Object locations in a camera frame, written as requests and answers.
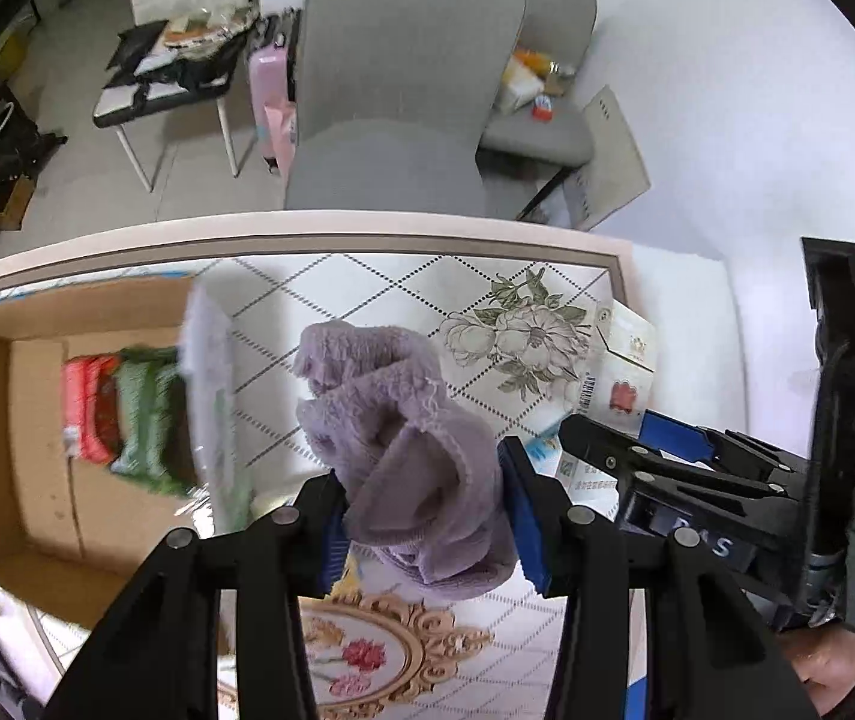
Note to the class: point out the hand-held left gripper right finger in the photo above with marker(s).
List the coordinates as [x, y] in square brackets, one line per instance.
[523, 517]

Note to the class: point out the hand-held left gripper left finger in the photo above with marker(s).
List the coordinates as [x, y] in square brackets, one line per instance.
[331, 540]

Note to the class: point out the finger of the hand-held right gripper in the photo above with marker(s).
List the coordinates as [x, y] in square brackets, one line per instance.
[671, 436]
[607, 454]

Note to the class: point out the purple fluffy sock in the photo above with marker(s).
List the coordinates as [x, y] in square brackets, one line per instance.
[412, 457]

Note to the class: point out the brown cardboard box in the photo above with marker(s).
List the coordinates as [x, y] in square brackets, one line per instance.
[30, 420]

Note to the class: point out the person's right hand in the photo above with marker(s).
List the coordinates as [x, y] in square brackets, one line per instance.
[832, 660]

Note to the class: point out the white and green packet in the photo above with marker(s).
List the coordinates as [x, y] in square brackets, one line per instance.
[585, 474]

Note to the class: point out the white carton with red print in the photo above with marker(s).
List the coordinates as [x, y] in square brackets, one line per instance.
[626, 367]

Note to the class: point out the white foam sheet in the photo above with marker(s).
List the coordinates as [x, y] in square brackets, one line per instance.
[690, 330]

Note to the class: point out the clear plastic bag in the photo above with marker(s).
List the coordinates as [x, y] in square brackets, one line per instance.
[210, 405]

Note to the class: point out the green fluffy sock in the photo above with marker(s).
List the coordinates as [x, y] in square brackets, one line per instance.
[151, 412]

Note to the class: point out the floral tablecloth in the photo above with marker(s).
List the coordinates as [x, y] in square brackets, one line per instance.
[397, 300]

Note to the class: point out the red fluffy sock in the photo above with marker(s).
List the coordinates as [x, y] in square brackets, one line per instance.
[91, 409]

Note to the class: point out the flat grey cardboard sheet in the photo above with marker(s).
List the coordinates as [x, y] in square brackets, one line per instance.
[611, 165]

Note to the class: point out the small red and white packet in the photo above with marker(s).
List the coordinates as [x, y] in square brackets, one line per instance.
[543, 106]

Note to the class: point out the small grey fabric chair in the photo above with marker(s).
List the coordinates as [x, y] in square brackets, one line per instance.
[547, 90]

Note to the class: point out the white and orange bag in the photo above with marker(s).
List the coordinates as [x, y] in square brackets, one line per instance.
[521, 82]

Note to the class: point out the large grey fabric chair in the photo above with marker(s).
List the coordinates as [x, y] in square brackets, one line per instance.
[397, 90]

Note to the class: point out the pink suitcase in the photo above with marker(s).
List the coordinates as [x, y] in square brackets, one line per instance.
[271, 101]

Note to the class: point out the black bag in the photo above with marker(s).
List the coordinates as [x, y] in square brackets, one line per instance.
[172, 64]

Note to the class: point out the white chair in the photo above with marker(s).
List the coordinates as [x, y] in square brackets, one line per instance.
[172, 30]

